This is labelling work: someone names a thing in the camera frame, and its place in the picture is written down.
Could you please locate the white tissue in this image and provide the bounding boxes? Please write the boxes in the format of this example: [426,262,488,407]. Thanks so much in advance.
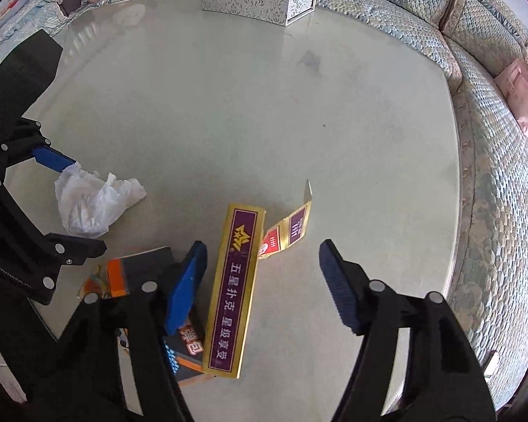
[55,162,146,238]

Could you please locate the yellow candy wrapper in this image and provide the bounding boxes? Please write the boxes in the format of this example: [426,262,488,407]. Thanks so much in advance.
[78,266,111,299]

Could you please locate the black orange small box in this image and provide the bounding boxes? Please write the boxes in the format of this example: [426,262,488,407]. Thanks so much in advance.
[106,241,212,386]

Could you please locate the gold purple playing card box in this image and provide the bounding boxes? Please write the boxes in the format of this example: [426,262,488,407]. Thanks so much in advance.
[202,203,265,379]

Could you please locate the flattened red gold packet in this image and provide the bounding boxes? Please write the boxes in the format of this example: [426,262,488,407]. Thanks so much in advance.
[258,180,313,259]

